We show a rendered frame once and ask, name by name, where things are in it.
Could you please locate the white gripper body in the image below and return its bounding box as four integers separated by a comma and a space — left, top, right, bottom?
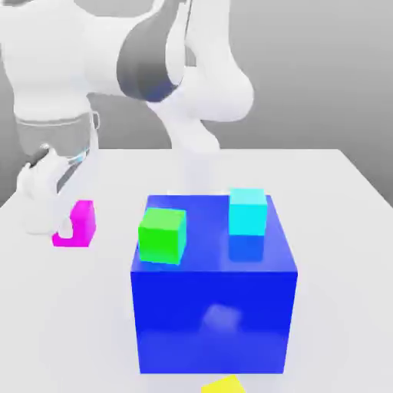
16, 147, 74, 236

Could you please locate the small magenta cube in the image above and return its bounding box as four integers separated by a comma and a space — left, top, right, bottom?
51, 200, 97, 248

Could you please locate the small green cube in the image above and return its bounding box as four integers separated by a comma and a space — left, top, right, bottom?
137, 207, 187, 266

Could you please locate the small cyan cube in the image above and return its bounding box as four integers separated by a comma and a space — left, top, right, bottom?
229, 187, 268, 236

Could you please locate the small yellow cube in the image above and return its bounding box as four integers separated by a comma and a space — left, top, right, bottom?
200, 374, 246, 393

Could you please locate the large blue box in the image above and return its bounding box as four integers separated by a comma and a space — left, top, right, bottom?
130, 193, 299, 375

